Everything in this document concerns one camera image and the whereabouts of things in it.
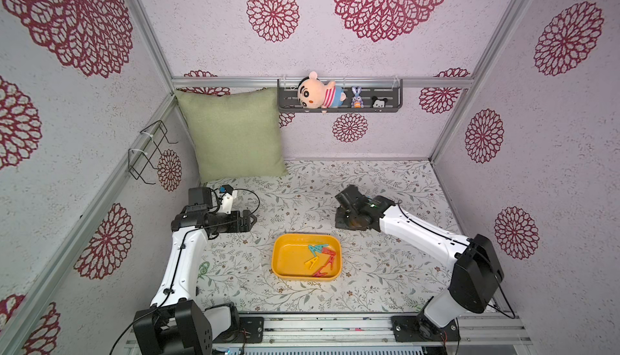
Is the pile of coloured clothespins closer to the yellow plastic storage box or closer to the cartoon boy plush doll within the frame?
the yellow plastic storage box

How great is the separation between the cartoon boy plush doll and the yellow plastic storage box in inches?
19.6

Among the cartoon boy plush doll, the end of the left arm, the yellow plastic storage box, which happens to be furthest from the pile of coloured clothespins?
the cartoon boy plush doll

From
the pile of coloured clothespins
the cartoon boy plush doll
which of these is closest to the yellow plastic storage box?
the pile of coloured clothespins

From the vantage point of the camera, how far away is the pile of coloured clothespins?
0.87 m

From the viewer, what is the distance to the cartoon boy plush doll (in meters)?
0.85

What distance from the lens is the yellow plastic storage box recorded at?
85 centimetres
